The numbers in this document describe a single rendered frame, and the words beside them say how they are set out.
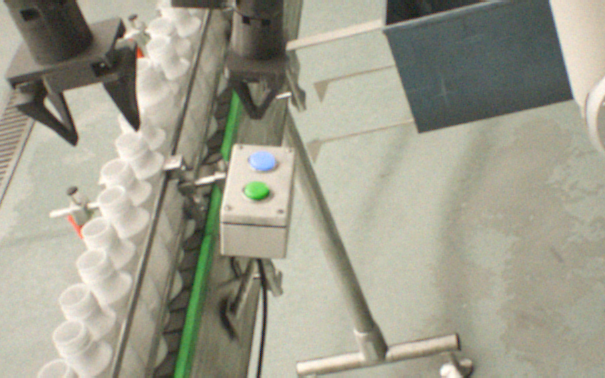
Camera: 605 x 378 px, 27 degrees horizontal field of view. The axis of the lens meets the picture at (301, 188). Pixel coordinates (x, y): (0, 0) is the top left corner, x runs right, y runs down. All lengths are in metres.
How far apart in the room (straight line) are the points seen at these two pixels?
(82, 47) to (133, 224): 0.46
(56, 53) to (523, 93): 1.19
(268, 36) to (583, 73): 0.36
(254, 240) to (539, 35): 0.76
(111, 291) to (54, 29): 0.44
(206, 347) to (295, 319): 1.48
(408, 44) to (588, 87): 0.83
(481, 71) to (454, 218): 1.09
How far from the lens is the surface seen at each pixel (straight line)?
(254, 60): 1.46
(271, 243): 1.53
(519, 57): 2.13
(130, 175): 1.60
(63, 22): 1.12
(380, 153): 3.49
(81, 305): 1.41
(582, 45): 1.28
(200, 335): 1.60
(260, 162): 1.57
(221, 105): 1.95
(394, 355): 2.75
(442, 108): 2.18
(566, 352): 2.78
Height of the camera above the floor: 1.97
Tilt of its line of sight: 35 degrees down
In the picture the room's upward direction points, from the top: 22 degrees counter-clockwise
